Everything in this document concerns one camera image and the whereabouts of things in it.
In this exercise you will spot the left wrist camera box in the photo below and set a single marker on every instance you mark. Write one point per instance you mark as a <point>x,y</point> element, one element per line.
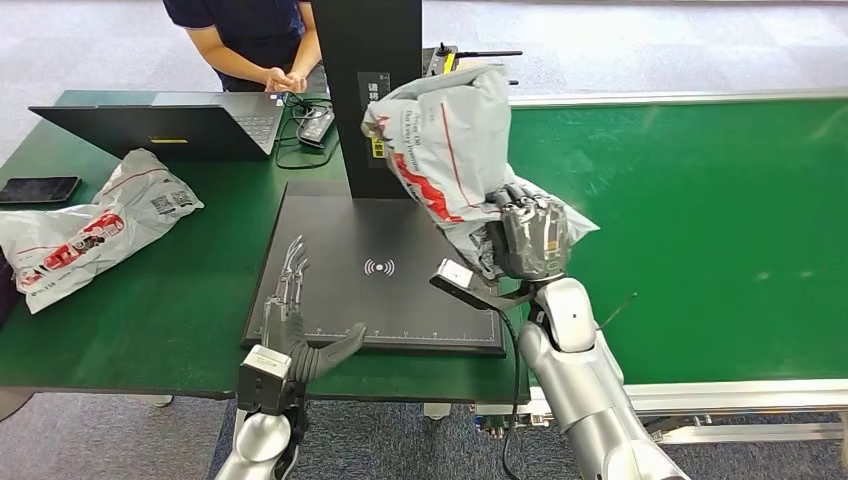
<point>264,378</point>

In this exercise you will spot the black scanner column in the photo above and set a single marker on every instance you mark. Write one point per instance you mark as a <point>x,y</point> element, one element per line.
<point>358,40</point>

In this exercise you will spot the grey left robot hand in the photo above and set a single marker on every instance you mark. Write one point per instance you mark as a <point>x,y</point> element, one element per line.
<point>291,331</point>

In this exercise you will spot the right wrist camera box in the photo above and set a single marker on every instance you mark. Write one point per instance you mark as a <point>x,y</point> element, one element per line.
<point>457,275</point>

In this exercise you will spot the person's left forearm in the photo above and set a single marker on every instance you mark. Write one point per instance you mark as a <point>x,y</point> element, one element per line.
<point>306,53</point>

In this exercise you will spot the person's right forearm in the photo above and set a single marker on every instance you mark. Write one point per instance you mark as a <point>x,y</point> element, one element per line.
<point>228,60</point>

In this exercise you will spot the dark grey laptop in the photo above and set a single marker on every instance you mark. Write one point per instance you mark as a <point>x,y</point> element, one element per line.
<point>166,129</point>

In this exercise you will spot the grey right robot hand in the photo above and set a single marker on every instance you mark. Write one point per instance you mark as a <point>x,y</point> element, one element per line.
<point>530,232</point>

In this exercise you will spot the person's right hand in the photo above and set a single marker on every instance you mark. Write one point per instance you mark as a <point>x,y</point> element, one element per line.
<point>278,81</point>

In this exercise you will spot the person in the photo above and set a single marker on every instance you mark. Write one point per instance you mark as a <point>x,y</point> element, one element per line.
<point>252,33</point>

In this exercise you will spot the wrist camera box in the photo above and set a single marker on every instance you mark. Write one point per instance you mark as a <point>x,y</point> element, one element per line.
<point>457,275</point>
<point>264,378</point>

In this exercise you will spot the black remote controller with antennas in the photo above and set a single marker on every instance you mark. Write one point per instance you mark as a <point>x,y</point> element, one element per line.
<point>440,60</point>

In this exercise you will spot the grey poly mailer package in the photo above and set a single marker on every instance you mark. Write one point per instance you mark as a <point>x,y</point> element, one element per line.
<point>450,146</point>
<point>99,232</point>

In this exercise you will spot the black smartphone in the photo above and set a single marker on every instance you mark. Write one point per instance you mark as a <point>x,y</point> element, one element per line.
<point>36,189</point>

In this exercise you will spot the person's left hand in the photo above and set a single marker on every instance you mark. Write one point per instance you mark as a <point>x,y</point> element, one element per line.
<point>299,82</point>

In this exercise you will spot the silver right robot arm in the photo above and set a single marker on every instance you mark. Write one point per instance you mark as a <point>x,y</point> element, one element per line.
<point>583,384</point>

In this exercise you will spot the dark scanner base plate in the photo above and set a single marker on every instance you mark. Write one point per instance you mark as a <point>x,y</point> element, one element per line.
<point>371,291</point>

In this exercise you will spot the green conveyor belt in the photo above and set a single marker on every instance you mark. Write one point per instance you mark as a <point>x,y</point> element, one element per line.
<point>696,232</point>

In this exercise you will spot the green table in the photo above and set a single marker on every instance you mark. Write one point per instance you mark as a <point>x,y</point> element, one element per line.
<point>185,318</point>

